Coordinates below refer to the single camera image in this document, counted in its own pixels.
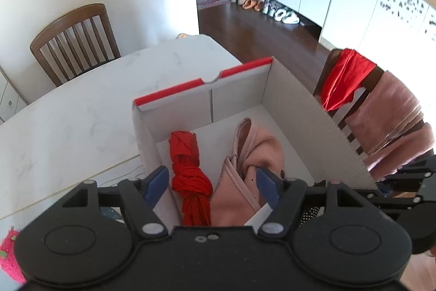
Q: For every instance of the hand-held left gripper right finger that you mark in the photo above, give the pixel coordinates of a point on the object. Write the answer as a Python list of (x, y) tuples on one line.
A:
[(269, 185)]

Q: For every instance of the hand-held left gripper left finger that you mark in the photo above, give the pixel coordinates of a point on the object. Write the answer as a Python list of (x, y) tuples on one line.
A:
[(156, 183)]

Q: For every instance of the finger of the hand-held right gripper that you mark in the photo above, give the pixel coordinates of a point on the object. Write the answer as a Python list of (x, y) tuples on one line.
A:
[(415, 170), (395, 200)]

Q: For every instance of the knotted red cloth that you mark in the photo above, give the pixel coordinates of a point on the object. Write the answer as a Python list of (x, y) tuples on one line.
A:
[(187, 175)]

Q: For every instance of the pink fleece hat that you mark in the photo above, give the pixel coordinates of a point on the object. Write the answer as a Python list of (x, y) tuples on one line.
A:
[(238, 199)]

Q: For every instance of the black studded cloth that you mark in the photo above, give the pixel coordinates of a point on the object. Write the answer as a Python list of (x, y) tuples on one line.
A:
[(311, 212)]

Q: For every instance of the red cardboard box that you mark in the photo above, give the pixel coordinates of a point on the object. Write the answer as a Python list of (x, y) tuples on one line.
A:
[(238, 103)]

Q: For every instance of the white paper card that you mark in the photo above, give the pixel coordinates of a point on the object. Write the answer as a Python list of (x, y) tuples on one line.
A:
[(260, 216)]

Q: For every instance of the dark wooden chair black seat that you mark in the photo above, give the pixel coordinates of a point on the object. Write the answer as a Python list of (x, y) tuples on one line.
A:
[(377, 74)]

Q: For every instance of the red garment on chair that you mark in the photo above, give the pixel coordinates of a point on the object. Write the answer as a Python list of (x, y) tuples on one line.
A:
[(344, 79)]

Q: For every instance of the white sticker-covered cabinet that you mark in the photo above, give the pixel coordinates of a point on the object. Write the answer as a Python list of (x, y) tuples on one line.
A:
[(357, 15)]

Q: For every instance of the pink strawberry plush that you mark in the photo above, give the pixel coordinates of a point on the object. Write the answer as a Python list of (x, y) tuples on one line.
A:
[(8, 260)]

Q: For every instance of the white wooden sideboard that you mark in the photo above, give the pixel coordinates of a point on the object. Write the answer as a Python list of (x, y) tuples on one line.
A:
[(8, 100)]

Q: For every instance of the row of shoes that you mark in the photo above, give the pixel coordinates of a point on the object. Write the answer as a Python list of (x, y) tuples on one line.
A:
[(282, 13)]

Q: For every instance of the brown wooden slat chair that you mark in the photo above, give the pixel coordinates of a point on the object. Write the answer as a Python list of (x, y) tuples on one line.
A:
[(85, 9)]

